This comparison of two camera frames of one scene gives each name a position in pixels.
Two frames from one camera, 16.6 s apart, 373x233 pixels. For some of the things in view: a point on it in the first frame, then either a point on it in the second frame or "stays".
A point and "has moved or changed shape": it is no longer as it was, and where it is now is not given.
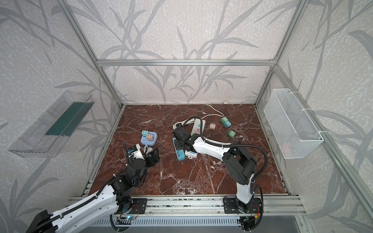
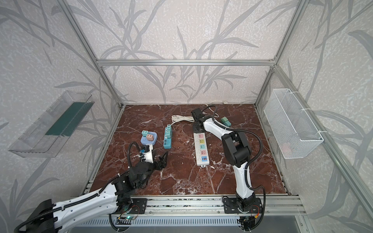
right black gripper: [180, 138] to [196, 115]
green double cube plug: [226, 122] stays
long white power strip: [198, 128] has moved or changed shape
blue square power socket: [144, 141] stays
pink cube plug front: [150, 137] stays
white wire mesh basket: [296, 135] stays
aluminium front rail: [260, 205] stays
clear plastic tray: [47, 135] stays
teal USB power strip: [179, 149] to [167, 144]
